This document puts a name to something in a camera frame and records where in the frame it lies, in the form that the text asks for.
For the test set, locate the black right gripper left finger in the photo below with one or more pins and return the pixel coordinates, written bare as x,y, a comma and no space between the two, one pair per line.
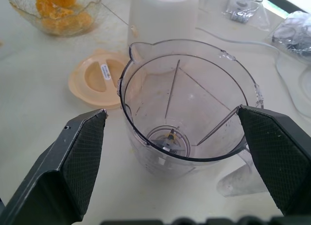
60,166

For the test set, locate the yellow food pieces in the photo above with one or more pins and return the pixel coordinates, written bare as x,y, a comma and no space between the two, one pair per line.
60,23

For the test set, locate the clear glass bowl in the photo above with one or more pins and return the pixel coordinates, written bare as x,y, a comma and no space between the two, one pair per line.
23,6

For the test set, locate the clear bag with dark parts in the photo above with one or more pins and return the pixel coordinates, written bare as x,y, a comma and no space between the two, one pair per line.
291,33

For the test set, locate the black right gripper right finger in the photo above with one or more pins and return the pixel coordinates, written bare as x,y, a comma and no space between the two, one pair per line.
279,157

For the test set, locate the clear plastic blender jug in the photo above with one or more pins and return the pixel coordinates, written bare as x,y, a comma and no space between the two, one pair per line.
194,101

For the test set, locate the clear bag with metal parts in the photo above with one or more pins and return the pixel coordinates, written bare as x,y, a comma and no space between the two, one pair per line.
218,13

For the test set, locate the white round container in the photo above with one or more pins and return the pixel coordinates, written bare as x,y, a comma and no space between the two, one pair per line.
165,21

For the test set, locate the cream round blender lid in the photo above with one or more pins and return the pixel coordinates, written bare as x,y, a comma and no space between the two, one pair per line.
92,76

